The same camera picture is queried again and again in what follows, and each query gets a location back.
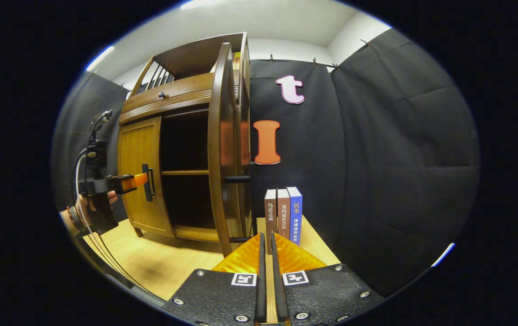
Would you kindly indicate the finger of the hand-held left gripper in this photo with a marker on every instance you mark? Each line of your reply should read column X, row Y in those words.
column 137, row 181

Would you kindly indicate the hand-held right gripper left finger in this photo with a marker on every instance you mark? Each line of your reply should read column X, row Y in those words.
column 222, row 294

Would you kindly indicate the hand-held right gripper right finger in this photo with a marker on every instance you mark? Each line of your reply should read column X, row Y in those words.
column 326, row 294

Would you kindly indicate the wooden cabinet door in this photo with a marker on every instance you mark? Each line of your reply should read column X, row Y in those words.
column 218, row 136
column 138, row 149

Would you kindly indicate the wooden cabinet drawer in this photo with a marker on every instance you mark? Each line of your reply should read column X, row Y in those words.
column 172, row 93

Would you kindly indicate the wooden shoe cabinet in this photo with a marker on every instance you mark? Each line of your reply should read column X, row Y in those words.
column 186, row 59

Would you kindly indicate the wooden inner shelf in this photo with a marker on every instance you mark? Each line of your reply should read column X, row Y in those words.
column 185, row 172

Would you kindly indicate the blue book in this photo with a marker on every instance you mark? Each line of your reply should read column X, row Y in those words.
column 296, row 213

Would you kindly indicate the dark brown book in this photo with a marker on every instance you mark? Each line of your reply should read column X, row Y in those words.
column 270, row 217

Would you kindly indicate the reddish brown book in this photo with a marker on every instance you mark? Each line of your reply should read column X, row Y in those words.
column 283, row 213

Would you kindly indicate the black backdrop cloth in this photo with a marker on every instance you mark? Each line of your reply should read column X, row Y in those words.
column 376, row 158

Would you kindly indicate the large ceiling light panel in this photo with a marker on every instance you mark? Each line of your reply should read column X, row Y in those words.
column 200, row 3

